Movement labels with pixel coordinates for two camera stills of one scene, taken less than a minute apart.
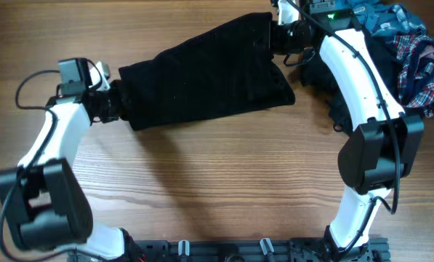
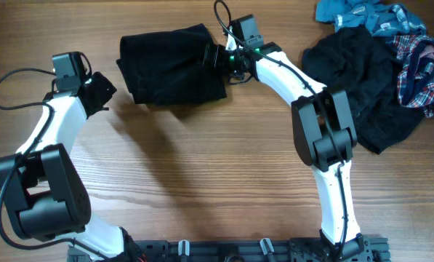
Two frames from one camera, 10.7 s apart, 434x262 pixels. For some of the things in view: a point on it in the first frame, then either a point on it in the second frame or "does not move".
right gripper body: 279,36 -> 209,54
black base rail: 296,249 does not move
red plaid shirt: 424,73 does not move
